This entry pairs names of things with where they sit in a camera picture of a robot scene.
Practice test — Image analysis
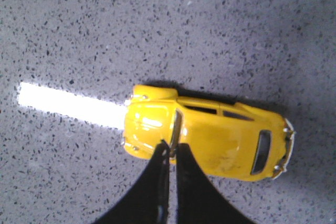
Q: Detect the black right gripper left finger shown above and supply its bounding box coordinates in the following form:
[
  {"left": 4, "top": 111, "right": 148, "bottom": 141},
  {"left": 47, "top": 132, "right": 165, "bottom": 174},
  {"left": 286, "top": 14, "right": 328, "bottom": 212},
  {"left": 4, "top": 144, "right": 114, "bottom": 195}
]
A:
[{"left": 95, "top": 140, "right": 170, "bottom": 223}]

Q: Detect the yellow toy beetle car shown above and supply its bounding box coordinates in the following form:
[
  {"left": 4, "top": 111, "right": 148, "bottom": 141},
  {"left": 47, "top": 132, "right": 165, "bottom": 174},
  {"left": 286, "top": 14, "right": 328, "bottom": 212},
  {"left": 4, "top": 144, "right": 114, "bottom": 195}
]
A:
[{"left": 122, "top": 84, "right": 295, "bottom": 182}]

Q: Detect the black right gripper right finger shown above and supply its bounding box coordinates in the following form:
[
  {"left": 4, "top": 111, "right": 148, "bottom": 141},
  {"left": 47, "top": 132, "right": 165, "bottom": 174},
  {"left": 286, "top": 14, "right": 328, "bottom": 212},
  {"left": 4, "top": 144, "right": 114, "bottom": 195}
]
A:
[{"left": 176, "top": 144, "right": 253, "bottom": 223}]

